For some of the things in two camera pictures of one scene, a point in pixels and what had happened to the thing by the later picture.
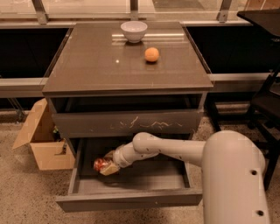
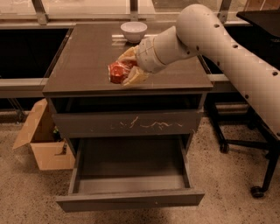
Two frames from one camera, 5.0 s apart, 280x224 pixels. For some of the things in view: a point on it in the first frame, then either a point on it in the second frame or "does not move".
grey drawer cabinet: [103, 89] does not move
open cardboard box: [51, 150] does not move
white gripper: [120, 157] → [146, 55]
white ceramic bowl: [134, 31] does not move
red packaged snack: [100, 164] → [119, 71]
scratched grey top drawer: [98, 125] does not move
